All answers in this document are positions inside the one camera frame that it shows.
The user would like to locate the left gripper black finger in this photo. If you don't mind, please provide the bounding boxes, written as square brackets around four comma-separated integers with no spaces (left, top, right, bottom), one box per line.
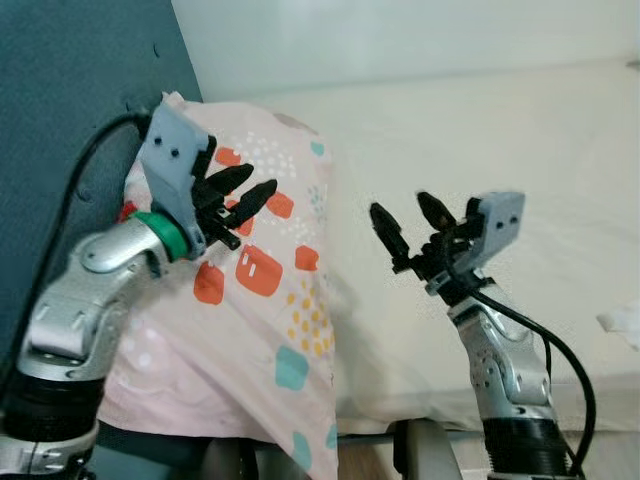
[205,163,256,201]
[225,180,279,226]

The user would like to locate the crumpled white tissue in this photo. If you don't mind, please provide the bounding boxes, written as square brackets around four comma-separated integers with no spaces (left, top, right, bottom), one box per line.
[597,308,640,351]

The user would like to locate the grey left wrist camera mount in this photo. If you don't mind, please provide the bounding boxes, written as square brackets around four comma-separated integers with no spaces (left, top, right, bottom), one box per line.
[137,100,216,259]

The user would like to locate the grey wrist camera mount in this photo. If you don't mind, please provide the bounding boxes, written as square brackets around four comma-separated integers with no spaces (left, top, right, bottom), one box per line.
[465,192,526,276]
[137,100,216,259]

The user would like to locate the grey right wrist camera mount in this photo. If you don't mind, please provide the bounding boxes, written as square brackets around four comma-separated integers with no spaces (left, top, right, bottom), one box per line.
[465,192,526,276]

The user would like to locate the pink patterned pillow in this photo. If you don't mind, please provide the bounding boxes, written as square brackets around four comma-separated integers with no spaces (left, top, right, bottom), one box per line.
[98,92,341,480]

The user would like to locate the blue fabric headboard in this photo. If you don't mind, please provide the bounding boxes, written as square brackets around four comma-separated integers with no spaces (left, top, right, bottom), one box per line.
[0,0,203,351]

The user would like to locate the grey robot leg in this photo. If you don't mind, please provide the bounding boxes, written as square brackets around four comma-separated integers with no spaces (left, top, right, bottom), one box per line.
[393,418,459,480]

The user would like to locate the mattress with beige sheet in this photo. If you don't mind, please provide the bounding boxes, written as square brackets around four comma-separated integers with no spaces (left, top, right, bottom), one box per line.
[185,60,640,436]

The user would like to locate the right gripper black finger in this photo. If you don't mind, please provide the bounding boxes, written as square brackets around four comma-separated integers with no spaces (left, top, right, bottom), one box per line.
[369,202,409,266]
[416,191,459,239]

